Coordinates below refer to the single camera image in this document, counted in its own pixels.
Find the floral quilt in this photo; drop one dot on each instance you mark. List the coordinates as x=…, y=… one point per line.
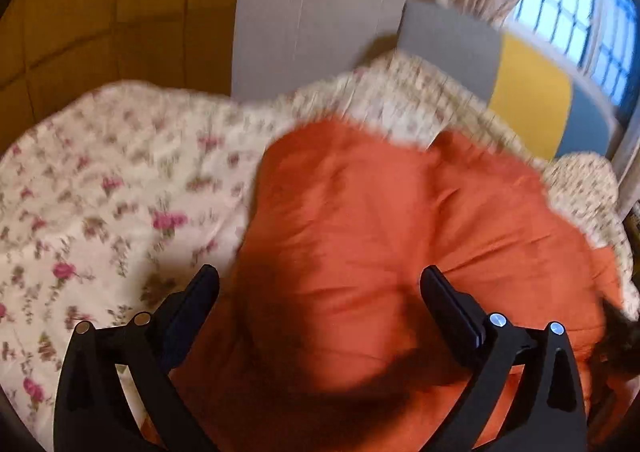
x=100, y=182

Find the yellow wooden wardrobe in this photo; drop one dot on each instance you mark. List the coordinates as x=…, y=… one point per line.
x=100, y=7

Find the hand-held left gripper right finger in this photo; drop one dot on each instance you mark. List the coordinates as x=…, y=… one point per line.
x=450, y=312

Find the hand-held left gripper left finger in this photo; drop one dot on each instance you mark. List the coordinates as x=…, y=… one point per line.
x=192, y=312

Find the grey yellow blue headboard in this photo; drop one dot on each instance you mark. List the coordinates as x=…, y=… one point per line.
x=530, y=92

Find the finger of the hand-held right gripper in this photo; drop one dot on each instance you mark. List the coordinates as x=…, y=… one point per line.
x=622, y=337

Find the barred window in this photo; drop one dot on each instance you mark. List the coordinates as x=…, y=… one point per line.
x=575, y=7

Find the orange garment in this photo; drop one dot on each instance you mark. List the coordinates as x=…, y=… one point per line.
x=350, y=232

